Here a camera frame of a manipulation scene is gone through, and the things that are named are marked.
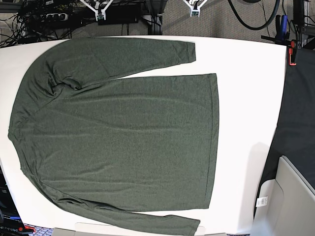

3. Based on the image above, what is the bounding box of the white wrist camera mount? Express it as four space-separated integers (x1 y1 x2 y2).
80 0 114 22
183 0 208 17

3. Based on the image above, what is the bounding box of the blue handled clamp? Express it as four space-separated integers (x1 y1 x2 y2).
275 15 289 45

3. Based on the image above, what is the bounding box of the dark grey mat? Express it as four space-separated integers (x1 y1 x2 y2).
260 47 315 191

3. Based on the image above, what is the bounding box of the dark green long-sleeve shirt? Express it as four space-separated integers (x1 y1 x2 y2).
8 38 219 236

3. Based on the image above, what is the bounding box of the orange black table clamp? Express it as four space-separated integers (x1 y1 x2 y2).
261 35 301 66

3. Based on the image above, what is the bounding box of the thick black hose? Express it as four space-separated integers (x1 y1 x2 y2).
227 0 282 31

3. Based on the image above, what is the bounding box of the aluminium frame post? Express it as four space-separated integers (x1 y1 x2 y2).
146 0 163 35

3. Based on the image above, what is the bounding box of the black printed box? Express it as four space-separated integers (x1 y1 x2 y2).
0 170 23 236

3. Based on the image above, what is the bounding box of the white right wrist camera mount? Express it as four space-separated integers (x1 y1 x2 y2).
80 0 114 22

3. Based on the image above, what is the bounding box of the grey plastic bin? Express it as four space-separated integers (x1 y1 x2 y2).
250 156 315 236

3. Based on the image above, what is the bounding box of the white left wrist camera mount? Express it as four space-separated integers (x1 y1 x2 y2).
183 0 208 17

